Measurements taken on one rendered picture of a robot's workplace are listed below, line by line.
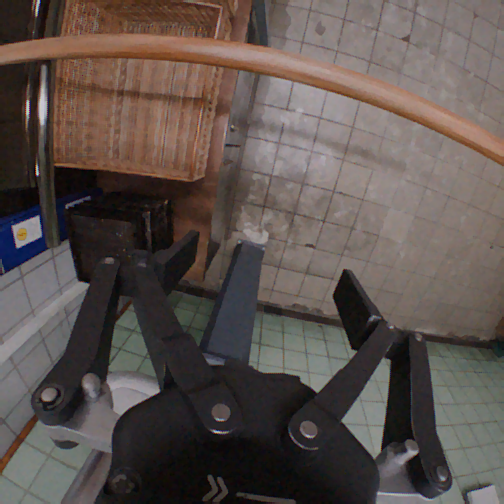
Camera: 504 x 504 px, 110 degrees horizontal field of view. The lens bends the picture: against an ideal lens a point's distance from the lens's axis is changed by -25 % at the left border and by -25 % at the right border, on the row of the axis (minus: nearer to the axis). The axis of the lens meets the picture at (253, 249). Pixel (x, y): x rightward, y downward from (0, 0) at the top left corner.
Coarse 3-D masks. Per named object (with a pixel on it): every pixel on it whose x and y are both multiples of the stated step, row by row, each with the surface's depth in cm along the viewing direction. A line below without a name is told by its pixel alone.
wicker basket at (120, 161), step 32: (96, 0) 47; (128, 0) 49; (160, 0) 49; (192, 0) 50; (64, 32) 47; (128, 32) 66; (160, 32) 66; (192, 32) 67; (224, 32) 61; (96, 64) 62; (128, 64) 72; (160, 64) 71; (192, 64) 71; (96, 96) 68; (128, 96) 77; (160, 96) 77; (192, 96) 76; (128, 128) 82; (160, 128) 81; (192, 128) 80; (64, 160) 67; (96, 160) 77; (128, 160) 87; (160, 160) 86; (192, 160) 72
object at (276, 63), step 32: (0, 64) 23; (224, 64) 23; (256, 64) 22; (288, 64) 21; (320, 64) 21; (352, 96) 23; (384, 96) 22; (416, 96) 21; (448, 128) 22; (480, 128) 22
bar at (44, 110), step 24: (48, 0) 20; (264, 0) 56; (48, 24) 22; (264, 24) 71; (48, 72) 26; (48, 96) 27; (48, 120) 29; (48, 144) 31; (48, 168) 32; (48, 192) 34; (48, 216) 35; (48, 240) 37
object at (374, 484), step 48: (240, 384) 8; (288, 384) 8; (144, 432) 5; (192, 432) 6; (240, 432) 6; (336, 432) 7; (144, 480) 4; (192, 480) 5; (240, 480) 5; (288, 480) 5; (336, 480) 5
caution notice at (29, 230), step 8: (16, 224) 55; (24, 224) 58; (32, 224) 61; (16, 232) 56; (24, 232) 59; (32, 232) 62; (40, 232) 65; (16, 240) 56; (24, 240) 59; (32, 240) 62
